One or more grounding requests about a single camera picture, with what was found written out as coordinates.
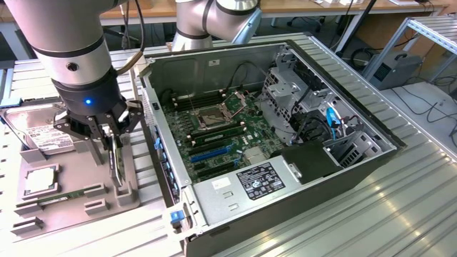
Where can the black plastic duct box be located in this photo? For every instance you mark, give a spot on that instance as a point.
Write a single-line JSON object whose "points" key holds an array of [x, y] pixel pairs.
{"points": [[307, 163]]}

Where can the perforated metal disk bay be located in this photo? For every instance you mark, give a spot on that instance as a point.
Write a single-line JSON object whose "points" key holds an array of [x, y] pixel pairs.
{"points": [[353, 155]]}

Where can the CPU socket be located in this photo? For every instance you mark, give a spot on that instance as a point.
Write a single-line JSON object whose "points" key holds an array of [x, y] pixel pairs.
{"points": [[211, 117]]}

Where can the black slanted pole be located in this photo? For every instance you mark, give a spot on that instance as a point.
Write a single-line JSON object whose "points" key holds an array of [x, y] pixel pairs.
{"points": [[358, 25]]}

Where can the long black expansion slot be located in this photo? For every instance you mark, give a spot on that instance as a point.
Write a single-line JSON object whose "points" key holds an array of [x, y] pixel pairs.
{"points": [[218, 171]]}

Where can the aluminium profile frame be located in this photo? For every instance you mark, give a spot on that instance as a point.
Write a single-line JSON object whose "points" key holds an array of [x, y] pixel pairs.
{"points": [[432, 33]]}

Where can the silver metal disk bay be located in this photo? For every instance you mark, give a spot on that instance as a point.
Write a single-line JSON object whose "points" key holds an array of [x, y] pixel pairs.
{"points": [[285, 89]]}

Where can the metal socket cover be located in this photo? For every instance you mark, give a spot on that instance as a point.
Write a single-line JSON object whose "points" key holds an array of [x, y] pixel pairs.
{"points": [[227, 109]]}

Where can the silver CPU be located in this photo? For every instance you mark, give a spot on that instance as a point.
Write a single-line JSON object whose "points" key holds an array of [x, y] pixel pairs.
{"points": [[41, 181]]}

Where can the blue disk carrier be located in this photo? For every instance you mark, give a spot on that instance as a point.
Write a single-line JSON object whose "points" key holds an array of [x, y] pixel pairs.
{"points": [[9, 103]]}

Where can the white boxes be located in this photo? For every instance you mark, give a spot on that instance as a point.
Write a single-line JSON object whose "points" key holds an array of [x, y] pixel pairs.
{"points": [[345, 2]]}

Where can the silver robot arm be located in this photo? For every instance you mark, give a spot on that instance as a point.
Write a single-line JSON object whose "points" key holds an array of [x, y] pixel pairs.
{"points": [[65, 40]]}

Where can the silver hard disk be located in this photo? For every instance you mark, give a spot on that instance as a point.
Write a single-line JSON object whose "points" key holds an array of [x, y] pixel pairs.
{"points": [[35, 139]]}

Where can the grey parts rack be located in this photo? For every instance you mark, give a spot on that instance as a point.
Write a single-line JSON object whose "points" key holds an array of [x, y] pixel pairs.
{"points": [[71, 176]]}

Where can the green RAM stick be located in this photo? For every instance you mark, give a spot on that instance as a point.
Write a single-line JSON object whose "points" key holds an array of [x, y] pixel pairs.
{"points": [[218, 138], [54, 200]]}

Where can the black office chair base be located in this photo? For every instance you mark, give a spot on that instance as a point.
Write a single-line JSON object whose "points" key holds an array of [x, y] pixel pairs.
{"points": [[319, 20]]}

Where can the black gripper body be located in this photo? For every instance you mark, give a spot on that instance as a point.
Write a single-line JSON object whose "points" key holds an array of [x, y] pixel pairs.
{"points": [[90, 93]]}

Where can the thin metal locking lever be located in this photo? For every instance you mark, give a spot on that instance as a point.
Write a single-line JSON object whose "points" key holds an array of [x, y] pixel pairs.
{"points": [[191, 101]]}

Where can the graphics card with fan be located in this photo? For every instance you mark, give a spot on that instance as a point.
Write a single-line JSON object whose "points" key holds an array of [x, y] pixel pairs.
{"points": [[117, 168]]}

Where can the blue expansion slot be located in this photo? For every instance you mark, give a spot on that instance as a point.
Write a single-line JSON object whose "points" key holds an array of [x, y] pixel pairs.
{"points": [[209, 156]]}

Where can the silver power supply unit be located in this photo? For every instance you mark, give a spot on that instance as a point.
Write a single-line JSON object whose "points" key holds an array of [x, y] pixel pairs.
{"points": [[222, 203]]}

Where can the black open PC case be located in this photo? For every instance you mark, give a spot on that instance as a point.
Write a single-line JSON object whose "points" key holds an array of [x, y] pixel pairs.
{"points": [[293, 211]]}

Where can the green motherboard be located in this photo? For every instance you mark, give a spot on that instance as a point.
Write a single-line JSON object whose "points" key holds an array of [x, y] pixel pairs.
{"points": [[263, 140]]}

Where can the blue case latch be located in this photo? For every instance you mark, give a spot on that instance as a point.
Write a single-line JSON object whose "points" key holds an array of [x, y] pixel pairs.
{"points": [[177, 217]]}

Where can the silver chipset heatsink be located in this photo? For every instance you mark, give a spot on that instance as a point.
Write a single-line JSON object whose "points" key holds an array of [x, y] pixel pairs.
{"points": [[255, 156]]}

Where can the wooden top desk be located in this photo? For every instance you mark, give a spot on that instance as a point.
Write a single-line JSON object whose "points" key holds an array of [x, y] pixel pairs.
{"points": [[303, 8]]}

